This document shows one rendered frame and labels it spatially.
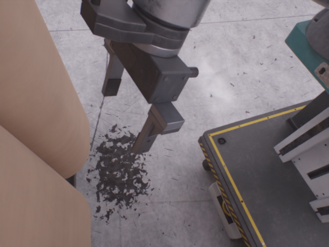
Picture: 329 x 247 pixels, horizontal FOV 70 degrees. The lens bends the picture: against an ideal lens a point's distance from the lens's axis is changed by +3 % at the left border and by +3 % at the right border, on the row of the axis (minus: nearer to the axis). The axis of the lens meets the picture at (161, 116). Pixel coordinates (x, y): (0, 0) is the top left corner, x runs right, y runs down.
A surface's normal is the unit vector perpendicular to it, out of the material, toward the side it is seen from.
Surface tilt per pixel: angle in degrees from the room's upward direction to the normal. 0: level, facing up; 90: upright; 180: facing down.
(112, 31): 75
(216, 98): 0
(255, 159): 0
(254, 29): 0
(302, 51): 90
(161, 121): 66
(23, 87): 90
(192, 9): 83
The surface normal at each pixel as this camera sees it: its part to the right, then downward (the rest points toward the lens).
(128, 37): 0.48, 0.72
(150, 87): -0.80, 0.12
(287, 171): 0.07, -0.49
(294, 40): -0.94, 0.26
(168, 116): 0.36, -0.69
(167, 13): 0.02, 0.69
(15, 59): 0.93, 0.35
